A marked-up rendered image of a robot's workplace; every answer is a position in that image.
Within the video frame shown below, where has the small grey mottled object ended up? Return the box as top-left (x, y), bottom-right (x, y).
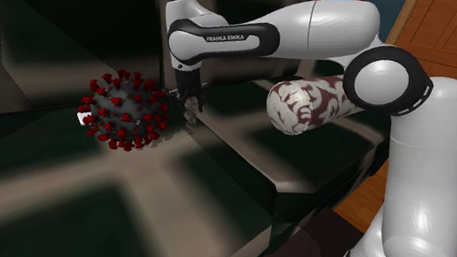
top-left (180, 97), bottom-right (202, 135)

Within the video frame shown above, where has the grey ball with red spikes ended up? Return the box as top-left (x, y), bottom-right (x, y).
top-left (74, 64), bottom-right (173, 156)

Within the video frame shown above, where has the white maroon patterned bolster pillow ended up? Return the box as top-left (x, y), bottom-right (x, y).
top-left (262, 68), bottom-right (370, 143)

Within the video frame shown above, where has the dark sofa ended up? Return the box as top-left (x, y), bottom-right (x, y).
top-left (0, 0), bottom-right (406, 257)

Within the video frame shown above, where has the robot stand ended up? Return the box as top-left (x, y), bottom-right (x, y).
top-left (244, 199), bottom-right (457, 257)

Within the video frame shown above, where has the brown wooden door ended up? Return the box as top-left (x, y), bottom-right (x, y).
top-left (374, 0), bottom-right (457, 164)

